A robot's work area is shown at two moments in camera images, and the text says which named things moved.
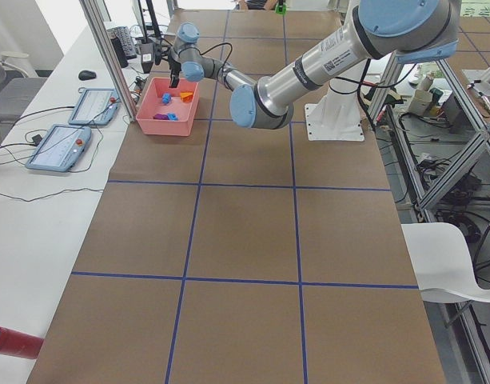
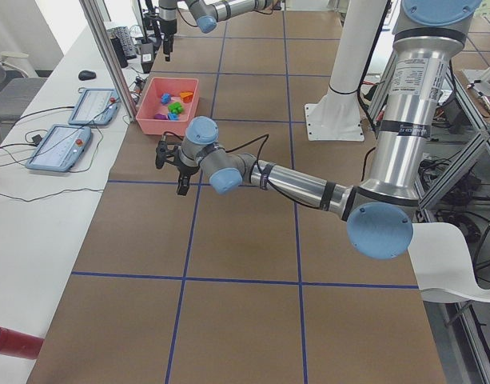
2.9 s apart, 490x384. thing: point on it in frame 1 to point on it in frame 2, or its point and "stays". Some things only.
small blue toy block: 166,98 stays
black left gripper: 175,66 to 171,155
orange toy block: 186,97 stays
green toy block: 280,9 to 176,108
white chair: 442,265 stays
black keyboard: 122,42 stays
